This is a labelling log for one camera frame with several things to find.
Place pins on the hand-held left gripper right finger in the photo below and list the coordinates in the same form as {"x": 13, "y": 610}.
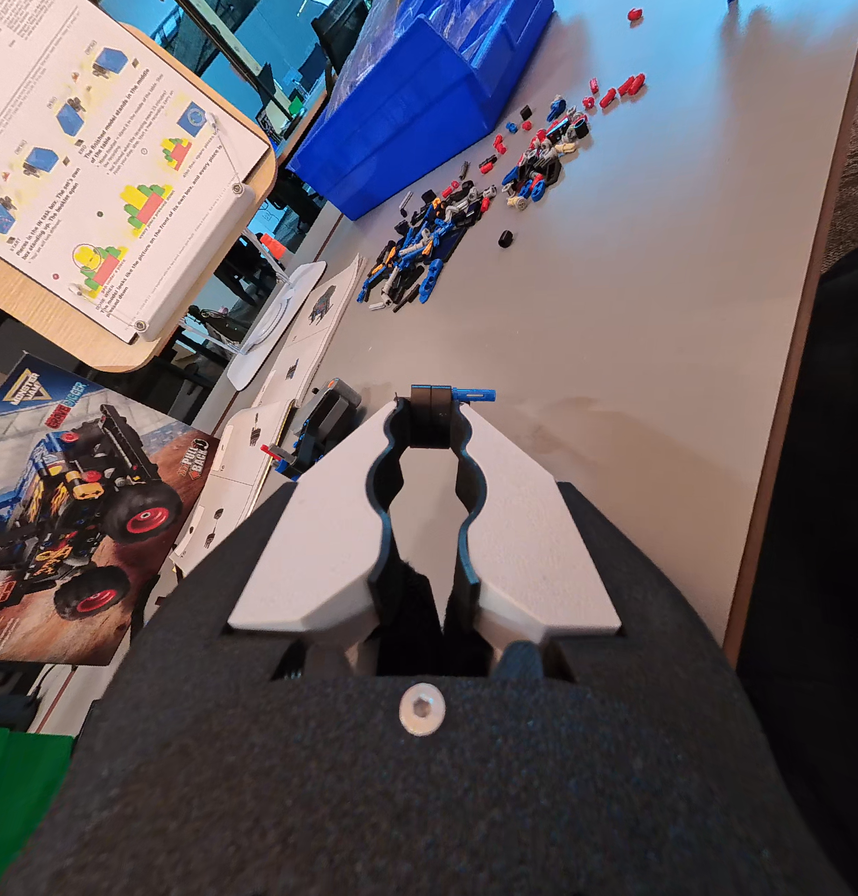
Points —
{"x": 534, "y": 553}

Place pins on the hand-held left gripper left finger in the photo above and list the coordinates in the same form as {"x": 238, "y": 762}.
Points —
{"x": 324, "y": 546}

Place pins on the blue lego pin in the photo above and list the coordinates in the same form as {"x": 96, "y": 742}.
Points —
{"x": 474, "y": 395}

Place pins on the grey lego motor assembly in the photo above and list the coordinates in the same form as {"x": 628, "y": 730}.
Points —
{"x": 327, "y": 416}

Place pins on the lego instruction booklet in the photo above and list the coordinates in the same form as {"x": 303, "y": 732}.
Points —
{"x": 317, "y": 311}

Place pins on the monster truck lego box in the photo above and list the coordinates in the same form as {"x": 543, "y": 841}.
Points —
{"x": 65, "y": 504}

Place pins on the pile of blue black lego beams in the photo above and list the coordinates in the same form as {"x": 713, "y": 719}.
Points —
{"x": 418, "y": 245}

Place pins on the pile of small mixed lego pieces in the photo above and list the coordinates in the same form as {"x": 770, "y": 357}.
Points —
{"x": 541, "y": 157}

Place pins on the scattered red lego pins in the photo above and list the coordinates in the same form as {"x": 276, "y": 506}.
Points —
{"x": 614, "y": 91}

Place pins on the white round stand base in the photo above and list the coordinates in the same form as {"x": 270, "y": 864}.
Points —
{"x": 271, "y": 329}

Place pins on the person's dark pants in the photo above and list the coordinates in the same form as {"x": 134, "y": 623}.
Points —
{"x": 821, "y": 560}

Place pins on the orange red object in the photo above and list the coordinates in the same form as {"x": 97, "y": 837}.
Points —
{"x": 273, "y": 246}

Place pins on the laminated instruction sheet board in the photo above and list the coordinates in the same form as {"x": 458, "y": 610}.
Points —
{"x": 23, "y": 308}

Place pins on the green cloth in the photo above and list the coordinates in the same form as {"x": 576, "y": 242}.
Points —
{"x": 19, "y": 805}

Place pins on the white illustrated instruction sheet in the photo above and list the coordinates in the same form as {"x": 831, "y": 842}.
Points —
{"x": 107, "y": 161}

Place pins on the blue plastic bin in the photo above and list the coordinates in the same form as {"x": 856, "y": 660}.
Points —
{"x": 415, "y": 105}

